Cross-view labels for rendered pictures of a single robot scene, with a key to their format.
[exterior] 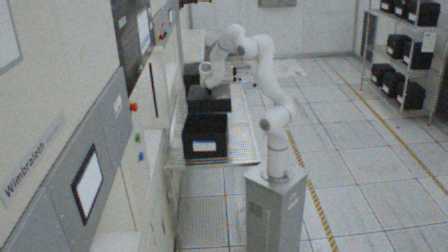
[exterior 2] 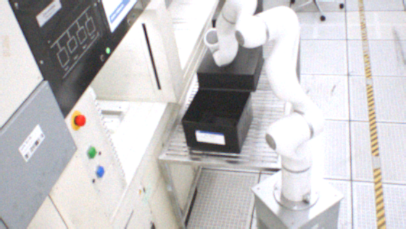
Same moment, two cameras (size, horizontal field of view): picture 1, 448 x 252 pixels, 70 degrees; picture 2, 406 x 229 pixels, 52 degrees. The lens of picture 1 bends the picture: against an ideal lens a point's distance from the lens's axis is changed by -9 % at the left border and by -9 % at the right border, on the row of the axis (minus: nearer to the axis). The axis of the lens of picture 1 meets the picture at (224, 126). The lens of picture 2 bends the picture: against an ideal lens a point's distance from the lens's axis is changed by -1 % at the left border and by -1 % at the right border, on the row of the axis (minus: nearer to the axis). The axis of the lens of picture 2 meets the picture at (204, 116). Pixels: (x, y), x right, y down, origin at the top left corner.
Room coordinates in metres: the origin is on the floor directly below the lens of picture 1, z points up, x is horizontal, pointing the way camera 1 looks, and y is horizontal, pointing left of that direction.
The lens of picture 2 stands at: (0.49, -0.39, 2.18)
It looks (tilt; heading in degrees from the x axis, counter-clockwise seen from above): 39 degrees down; 21
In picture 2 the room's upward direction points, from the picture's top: 10 degrees counter-clockwise
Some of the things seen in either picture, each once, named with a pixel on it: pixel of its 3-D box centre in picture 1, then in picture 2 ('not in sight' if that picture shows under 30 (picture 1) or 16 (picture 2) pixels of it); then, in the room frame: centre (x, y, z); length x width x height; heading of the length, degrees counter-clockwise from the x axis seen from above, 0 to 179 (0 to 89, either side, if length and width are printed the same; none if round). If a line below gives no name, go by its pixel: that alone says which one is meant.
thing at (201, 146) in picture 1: (206, 135); (218, 119); (2.00, 0.12, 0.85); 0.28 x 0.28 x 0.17; 86
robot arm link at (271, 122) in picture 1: (274, 128); (289, 143); (1.64, -0.27, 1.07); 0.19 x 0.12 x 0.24; 134
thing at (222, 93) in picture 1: (209, 96); (230, 63); (2.23, 0.09, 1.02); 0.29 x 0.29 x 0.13; 0
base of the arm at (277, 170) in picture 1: (277, 159); (296, 177); (1.66, -0.29, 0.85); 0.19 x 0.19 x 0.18
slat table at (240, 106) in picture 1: (214, 158); (246, 130); (2.43, 0.09, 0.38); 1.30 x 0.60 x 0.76; 1
